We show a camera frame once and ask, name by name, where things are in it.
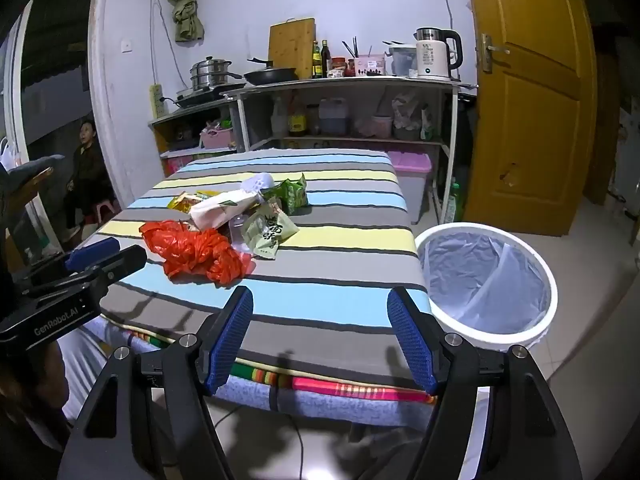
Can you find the blue patterned quilt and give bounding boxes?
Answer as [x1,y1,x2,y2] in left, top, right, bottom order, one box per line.
[200,374,443,428]

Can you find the person's left forearm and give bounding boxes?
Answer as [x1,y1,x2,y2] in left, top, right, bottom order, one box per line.
[0,345,71,480]

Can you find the dark green snack packet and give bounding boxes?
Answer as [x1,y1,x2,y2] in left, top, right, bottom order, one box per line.
[265,174,311,214]

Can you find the steel steamer pot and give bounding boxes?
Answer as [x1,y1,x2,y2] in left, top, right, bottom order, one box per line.
[190,56,244,92]

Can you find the yellow label oil bottle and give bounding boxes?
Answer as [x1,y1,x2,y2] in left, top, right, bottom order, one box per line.
[288,95,308,137]

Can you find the clear bin liner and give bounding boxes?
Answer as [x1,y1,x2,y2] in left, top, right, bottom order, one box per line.
[419,232,547,333]

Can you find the metal door handle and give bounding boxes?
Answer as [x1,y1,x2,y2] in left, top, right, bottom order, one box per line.
[481,33,511,74]

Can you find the white round trash bin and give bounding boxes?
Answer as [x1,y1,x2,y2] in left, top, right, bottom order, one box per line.
[415,222,559,357]

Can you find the large dark liquid jug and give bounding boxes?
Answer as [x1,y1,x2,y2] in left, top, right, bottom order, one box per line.
[318,98,350,136]

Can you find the white electric kettle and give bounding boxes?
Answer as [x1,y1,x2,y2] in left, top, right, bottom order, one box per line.
[414,27,464,80]

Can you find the yellow wooden door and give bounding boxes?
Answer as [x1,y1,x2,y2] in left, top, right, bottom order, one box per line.
[462,0,599,237]

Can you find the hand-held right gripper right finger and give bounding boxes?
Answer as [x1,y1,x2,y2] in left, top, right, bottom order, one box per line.
[386,286,583,480]

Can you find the black floor cable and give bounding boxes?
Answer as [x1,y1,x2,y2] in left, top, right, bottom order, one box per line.
[215,404,312,480]

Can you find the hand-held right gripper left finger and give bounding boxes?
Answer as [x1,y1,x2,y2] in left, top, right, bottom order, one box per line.
[60,285,255,480]

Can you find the green hanging cloth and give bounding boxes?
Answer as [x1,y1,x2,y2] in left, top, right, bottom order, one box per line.
[164,0,205,44]

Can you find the white foam fruit net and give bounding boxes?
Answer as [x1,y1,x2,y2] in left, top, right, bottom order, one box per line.
[242,174,276,199]

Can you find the small wooden shelf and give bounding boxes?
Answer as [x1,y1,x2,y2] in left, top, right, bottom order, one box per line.
[148,97,242,177]

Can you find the pink chopstick holder box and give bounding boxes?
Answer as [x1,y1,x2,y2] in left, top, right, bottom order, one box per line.
[348,52,391,77]

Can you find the wooden cutting board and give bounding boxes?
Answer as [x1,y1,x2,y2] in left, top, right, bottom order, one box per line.
[269,18,316,81]

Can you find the crumpled plastic bags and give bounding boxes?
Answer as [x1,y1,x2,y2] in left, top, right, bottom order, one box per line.
[391,92,434,141]

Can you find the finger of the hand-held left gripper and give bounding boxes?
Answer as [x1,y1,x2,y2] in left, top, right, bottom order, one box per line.
[20,245,149,311]
[20,236,122,286]

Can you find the pink lidded storage box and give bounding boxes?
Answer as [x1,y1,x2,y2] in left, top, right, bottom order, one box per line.
[387,151,432,226]

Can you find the black frying pan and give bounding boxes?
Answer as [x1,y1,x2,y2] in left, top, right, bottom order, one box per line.
[243,57,300,86]

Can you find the red plastic bag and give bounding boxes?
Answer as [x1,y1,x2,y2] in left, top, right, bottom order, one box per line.
[140,220,256,287]

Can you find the green plastic bottle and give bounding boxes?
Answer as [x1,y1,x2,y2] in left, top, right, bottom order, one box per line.
[444,177,461,224]

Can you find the yellow snack packet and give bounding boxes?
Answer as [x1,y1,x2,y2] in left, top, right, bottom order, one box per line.
[167,190,221,214]

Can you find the pink plastic basket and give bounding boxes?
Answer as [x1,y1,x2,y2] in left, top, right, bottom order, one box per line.
[200,127,236,150]

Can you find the black induction cooker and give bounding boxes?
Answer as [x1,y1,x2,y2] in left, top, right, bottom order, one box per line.
[175,86,237,107]

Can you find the white plastic bottle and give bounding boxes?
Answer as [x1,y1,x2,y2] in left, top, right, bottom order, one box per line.
[271,97,290,138]

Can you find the pale green snack packet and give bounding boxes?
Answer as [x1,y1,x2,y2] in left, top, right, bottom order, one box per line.
[245,207,300,261]

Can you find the striped blanket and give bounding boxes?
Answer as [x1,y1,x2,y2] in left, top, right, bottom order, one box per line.
[97,147,431,396]

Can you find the white metal shelf unit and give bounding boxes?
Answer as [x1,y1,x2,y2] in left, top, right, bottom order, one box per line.
[232,76,462,227]

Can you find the clear plastic container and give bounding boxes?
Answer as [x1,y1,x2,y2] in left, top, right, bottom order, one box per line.
[389,45,419,79]

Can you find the colourful striped sheet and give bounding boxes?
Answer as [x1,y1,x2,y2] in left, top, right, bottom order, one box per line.
[125,330,437,405]

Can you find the white paper bag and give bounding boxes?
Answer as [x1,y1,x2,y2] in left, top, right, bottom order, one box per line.
[189,190,263,232]

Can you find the pink plastic stool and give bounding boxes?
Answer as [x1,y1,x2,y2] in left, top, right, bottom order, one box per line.
[82,199,121,226]

